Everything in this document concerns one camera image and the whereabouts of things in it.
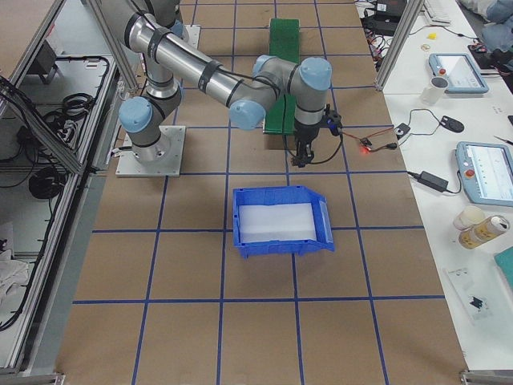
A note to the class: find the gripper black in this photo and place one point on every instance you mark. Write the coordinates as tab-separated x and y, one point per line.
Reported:
304	135

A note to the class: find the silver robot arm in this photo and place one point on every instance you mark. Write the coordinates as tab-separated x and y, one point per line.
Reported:
248	97

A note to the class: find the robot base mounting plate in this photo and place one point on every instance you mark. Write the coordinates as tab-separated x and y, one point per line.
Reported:
163	158

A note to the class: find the blue storage bin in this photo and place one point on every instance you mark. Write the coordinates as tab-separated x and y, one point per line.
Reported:
283	195

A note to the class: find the white foam sheet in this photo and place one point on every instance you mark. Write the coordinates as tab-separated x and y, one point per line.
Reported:
289	222

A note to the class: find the green conveyor belt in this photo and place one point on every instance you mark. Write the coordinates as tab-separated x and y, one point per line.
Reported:
284	43

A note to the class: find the white mug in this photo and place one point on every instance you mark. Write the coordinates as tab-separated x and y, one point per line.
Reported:
434	91

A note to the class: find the black computer mouse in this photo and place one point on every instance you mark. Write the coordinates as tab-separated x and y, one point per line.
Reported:
452	124

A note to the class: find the black power adapter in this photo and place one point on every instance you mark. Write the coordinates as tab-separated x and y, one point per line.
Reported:
432	181

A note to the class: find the blue teach pendant upper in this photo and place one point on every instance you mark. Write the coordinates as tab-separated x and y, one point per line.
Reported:
460	72

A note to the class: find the blue teach pendant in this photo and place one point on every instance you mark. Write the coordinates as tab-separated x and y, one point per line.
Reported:
486	171
460	72

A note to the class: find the beige cup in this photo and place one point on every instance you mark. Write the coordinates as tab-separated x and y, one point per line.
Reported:
471	215

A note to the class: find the blue teach pendant lower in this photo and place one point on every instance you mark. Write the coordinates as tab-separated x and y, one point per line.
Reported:
486	171

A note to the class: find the yellow drink can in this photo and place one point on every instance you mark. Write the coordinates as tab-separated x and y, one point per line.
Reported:
483	232

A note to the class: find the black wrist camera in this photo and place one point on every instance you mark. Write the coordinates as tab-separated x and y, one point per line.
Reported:
332	120

